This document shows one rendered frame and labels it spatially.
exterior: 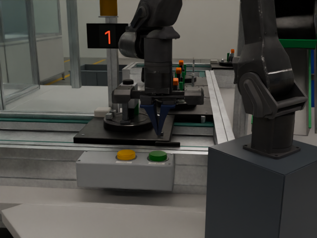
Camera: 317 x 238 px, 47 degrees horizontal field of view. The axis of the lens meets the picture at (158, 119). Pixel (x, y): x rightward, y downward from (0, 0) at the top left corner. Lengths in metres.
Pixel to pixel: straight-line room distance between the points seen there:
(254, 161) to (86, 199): 0.45
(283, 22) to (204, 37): 10.47
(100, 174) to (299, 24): 0.61
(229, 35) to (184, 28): 1.36
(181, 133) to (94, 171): 0.38
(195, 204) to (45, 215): 0.32
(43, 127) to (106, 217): 0.49
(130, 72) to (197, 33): 9.32
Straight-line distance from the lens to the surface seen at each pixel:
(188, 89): 0.75
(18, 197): 0.92
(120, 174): 0.79
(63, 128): 1.17
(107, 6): 1.08
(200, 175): 0.86
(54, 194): 0.90
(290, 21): 1.03
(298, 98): 0.58
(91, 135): 0.94
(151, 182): 0.79
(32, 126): 1.21
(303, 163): 0.56
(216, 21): 11.45
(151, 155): 0.79
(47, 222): 0.80
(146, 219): 0.78
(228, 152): 0.57
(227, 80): 2.17
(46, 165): 0.92
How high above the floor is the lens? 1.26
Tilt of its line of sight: 16 degrees down
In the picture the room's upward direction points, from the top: straight up
